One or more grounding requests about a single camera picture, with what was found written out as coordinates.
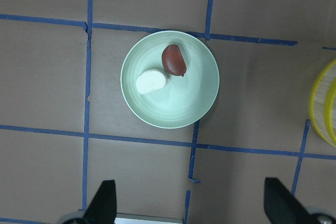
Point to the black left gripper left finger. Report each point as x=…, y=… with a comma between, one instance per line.
x=103, y=207

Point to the reddish brown bun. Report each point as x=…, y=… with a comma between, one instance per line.
x=173, y=61

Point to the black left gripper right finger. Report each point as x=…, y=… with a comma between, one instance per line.
x=280, y=206

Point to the white steamed bun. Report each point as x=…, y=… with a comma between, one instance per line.
x=151, y=80

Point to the light green bowl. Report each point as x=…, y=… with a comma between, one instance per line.
x=183, y=100

